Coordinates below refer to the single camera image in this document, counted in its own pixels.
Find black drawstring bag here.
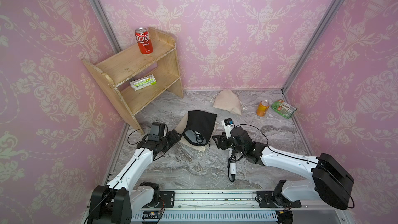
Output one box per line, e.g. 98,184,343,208
182,110,217,146

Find beige hair dryer bag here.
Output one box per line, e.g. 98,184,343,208
210,89,247,116

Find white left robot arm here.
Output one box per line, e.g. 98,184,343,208
84,122,181,224

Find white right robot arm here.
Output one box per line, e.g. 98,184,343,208
212,126,355,210

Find white hair dryer right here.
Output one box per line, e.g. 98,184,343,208
227,149,244,183

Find orange soda can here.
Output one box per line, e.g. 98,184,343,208
256,100,270,117

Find green snack packet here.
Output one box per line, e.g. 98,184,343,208
271,99,297,119

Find green white box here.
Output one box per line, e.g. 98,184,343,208
130,75,157,91

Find wooden two-tier shelf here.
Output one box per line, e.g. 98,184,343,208
82,28,183,133

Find red cola can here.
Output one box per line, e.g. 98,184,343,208
135,28,153,55

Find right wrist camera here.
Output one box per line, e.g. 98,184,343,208
222,118,235,139

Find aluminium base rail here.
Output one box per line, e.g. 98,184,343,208
81,189,355,224

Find left aluminium corner post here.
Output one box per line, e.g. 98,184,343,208
89,0,122,53

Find aluminium corner post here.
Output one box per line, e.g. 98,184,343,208
281,0,344,96
89,0,122,53

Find right aluminium corner post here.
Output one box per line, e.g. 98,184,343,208
281,0,344,96

